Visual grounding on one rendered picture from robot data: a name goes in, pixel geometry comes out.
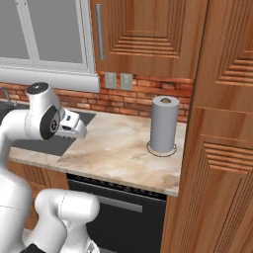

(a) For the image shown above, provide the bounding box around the wooden base cupboard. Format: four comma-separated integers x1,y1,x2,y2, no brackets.
6,160,70,231

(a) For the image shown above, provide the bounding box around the wooden wall cupboard door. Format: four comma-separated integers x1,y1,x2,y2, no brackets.
89,0,210,80

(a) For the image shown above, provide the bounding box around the dark sink basin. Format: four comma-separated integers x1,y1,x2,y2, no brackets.
0,100,98,157

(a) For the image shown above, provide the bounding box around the black dishwasher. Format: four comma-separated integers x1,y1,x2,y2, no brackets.
65,173,168,253

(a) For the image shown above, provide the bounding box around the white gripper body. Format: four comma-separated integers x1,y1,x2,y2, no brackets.
56,113,88,140

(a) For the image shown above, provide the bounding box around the grey wall socket plate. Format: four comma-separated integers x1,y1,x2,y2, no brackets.
104,71,119,90
120,72,134,92

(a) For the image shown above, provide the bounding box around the grey sink tap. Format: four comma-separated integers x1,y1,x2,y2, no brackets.
0,86,18,108

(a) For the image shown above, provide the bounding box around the grey paper towel roll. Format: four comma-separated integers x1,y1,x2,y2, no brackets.
146,95,181,158

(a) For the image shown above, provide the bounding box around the grey dishwasher handle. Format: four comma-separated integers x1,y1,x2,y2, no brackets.
96,195,144,214

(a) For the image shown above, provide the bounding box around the tall wooden cupboard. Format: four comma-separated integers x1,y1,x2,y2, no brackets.
159,0,253,253

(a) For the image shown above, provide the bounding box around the grey cupboard door handle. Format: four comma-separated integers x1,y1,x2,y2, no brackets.
95,3,106,61

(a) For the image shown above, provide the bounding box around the white framed window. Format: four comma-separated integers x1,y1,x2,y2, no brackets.
0,0,101,94

